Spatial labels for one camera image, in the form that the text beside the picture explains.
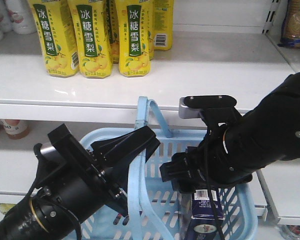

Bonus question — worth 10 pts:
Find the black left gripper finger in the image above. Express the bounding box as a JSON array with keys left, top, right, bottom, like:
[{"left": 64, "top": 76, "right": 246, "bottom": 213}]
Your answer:
[
  {"left": 89, "top": 125, "right": 161, "bottom": 183},
  {"left": 107, "top": 187, "right": 128, "bottom": 217}
]

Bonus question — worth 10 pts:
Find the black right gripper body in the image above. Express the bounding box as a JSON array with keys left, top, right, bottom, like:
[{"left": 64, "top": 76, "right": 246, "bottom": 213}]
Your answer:
[{"left": 159, "top": 146, "right": 253, "bottom": 193}]

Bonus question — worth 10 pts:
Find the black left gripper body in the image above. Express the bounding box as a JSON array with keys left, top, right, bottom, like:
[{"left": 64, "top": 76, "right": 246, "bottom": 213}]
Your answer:
[{"left": 47, "top": 123, "right": 123, "bottom": 205}]

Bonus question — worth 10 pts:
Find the light blue shopping basket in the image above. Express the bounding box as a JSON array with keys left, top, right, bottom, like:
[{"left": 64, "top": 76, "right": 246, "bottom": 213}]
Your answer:
[{"left": 81, "top": 96, "right": 258, "bottom": 240}]

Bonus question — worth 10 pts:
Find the dark blue Chocofello cookie box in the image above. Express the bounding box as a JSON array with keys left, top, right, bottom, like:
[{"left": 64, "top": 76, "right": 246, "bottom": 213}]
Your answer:
[{"left": 179, "top": 188, "right": 224, "bottom": 240}]

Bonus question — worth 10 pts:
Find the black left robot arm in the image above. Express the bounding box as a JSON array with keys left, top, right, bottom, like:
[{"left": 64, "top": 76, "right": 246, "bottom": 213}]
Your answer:
[{"left": 0, "top": 124, "right": 160, "bottom": 240}]

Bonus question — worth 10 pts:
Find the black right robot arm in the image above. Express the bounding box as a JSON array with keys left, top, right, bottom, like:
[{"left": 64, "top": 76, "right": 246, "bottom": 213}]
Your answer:
[{"left": 160, "top": 72, "right": 300, "bottom": 193}]

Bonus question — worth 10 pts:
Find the white shelf board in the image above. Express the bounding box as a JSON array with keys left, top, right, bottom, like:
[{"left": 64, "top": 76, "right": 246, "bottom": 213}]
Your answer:
[{"left": 0, "top": 31, "right": 300, "bottom": 127}]

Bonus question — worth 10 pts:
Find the yellow pear drink bottle right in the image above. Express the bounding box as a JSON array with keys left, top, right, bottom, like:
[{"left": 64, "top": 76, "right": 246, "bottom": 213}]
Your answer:
[{"left": 115, "top": 0, "right": 151, "bottom": 77}]

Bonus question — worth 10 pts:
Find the yellow pear drink bottle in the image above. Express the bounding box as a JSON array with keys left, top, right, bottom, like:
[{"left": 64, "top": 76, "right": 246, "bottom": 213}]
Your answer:
[
  {"left": 115, "top": 0, "right": 151, "bottom": 77},
  {"left": 28, "top": 0, "right": 79, "bottom": 78},
  {"left": 67, "top": 0, "right": 113, "bottom": 79}
]

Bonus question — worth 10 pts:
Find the yellow pear drink bottle middle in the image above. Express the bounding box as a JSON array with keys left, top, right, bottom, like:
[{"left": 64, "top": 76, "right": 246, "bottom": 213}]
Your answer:
[{"left": 67, "top": 0, "right": 113, "bottom": 79}]

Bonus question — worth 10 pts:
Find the yellow pear drink bottle left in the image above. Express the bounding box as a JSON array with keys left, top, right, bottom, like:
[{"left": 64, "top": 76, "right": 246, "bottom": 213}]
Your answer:
[{"left": 28, "top": 0, "right": 79, "bottom": 78}]

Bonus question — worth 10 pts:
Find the blue cracker packet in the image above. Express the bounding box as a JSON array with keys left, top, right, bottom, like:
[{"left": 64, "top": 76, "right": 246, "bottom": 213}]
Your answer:
[{"left": 279, "top": 0, "right": 300, "bottom": 49}]

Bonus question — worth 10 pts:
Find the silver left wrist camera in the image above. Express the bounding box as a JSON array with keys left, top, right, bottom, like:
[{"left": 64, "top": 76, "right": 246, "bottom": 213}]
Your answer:
[{"left": 33, "top": 143, "right": 61, "bottom": 164}]

